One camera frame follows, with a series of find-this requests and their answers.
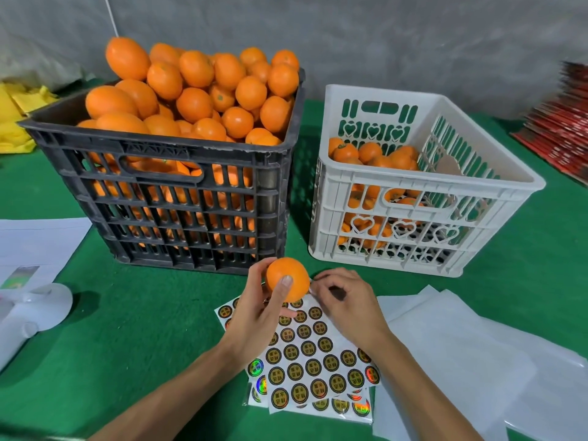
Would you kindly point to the white pole with black base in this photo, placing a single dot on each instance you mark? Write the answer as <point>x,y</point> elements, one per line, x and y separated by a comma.
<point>109,13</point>

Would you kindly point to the person's right hand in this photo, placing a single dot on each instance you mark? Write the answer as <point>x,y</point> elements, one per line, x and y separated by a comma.
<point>354,312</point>

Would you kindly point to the green felt table cover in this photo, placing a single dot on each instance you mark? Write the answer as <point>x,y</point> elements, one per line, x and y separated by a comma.
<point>138,344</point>

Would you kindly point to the holographic sticker sheet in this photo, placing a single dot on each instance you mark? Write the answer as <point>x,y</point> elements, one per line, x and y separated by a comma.
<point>312,363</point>

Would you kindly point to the pile of oranges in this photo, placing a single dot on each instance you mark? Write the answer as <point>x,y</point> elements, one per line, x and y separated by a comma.
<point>127,58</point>

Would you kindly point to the person's left hand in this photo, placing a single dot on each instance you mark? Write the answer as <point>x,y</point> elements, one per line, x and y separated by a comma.
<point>253,321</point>

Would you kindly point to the white backing sheet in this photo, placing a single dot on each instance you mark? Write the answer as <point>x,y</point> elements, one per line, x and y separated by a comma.
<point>450,363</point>
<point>560,390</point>

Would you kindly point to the heap of labelled oranges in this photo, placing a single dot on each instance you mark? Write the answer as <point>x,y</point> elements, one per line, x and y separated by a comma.
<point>345,153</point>

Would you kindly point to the beige woven sack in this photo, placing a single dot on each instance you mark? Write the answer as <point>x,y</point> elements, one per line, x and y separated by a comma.
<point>46,59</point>

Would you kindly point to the pile of yellow bags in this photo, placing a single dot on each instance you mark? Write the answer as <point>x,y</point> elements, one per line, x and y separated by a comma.
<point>18,114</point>

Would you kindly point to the white handheld controller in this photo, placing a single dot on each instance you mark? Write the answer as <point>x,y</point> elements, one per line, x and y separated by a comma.
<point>41,307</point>

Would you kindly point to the person's left forearm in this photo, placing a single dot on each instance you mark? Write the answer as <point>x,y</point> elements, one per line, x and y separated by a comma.
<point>165,395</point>

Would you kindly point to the white plastic crate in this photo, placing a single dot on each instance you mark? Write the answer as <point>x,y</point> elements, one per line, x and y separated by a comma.
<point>367,90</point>

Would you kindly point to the black plastic crate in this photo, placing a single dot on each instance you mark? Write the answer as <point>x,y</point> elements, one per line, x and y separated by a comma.
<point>271,165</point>

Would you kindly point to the white printed paper sheet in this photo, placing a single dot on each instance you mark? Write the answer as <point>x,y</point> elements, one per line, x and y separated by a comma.
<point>41,241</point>

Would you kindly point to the stack of red cardboard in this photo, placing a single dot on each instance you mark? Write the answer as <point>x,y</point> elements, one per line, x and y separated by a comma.
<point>560,128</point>

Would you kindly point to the person's right forearm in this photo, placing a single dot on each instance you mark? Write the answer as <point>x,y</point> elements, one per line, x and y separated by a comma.
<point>423,395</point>

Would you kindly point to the single orange fruit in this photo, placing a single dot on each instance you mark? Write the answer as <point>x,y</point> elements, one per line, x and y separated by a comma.
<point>288,278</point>

